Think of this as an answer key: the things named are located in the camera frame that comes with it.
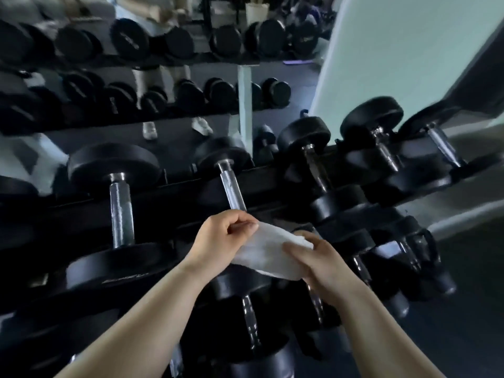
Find person's right hand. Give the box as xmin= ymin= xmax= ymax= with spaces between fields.
xmin=282 ymin=230 xmax=358 ymax=307

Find person's left hand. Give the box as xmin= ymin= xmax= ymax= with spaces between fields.
xmin=192 ymin=210 xmax=260 ymax=273

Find white cleaning cloth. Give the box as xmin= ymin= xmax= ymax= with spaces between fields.
xmin=230 ymin=221 xmax=315 ymax=281

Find person's right forearm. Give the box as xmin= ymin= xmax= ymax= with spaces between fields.
xmin=337 ymin=285 xmax=447 ymax=378

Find person's left forearm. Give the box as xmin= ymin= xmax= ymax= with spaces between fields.
xmin=54 ymin=260 xmax=205 ymax=378

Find black metal dumbbell rack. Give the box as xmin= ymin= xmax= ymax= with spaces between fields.
xmin=0 ymin=126 xmax=504 ymax=378

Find rows of black dumbbells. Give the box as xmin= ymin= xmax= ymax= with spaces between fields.
xmin=0 ymin=96 xmax=504 ymax=378

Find large wall mirror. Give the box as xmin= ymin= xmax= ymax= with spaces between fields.
xmin=0 ymin=0 xmax=340 ymax=193

